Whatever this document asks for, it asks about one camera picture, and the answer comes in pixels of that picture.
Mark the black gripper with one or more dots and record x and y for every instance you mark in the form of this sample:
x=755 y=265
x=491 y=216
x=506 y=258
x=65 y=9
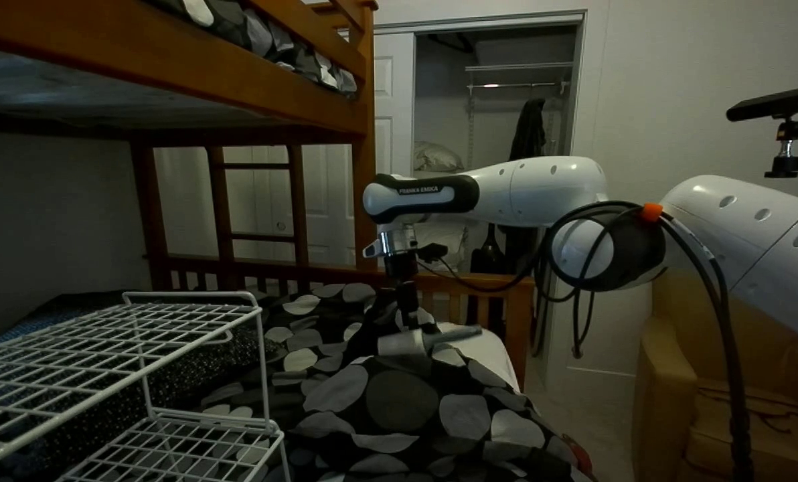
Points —
x=404 y=276

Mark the black spotted comforter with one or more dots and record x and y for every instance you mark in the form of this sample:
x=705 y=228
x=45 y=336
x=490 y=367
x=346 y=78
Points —
x=389 y=411

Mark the spotted comforter on bunk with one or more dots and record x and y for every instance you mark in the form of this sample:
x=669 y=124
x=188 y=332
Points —
x=266 y=36

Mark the white mattress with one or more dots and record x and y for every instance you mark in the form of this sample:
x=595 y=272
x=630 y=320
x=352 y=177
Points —
x=495 y=351

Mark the white folded pillows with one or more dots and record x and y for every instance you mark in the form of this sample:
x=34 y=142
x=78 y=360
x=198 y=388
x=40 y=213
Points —
x=436 y=159

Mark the white closet door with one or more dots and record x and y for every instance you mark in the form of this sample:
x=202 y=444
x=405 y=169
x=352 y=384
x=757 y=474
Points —
x=394 y=108

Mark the dark hanging coat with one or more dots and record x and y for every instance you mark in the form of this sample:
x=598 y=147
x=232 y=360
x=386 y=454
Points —
x=528 y=128

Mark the red ball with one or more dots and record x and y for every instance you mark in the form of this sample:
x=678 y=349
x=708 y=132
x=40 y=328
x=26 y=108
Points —
x=583 y=455

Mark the dark blanket pile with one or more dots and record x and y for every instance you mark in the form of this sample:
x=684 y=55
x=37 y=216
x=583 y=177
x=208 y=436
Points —
x=60 y=312

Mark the mustard yellow armchair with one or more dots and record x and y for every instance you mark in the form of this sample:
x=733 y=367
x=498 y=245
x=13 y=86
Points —
x=775 y=428

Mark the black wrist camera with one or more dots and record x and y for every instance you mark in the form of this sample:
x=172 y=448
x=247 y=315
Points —
x=433 y=252

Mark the wooden bunk bed frame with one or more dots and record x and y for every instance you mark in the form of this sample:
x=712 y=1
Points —
x=194 y=62

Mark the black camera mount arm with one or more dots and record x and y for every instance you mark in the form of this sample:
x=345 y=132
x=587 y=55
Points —
x=789 y=161

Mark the black stereo camera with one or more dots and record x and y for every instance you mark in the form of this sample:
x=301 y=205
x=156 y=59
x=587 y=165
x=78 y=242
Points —
x=775 y=100

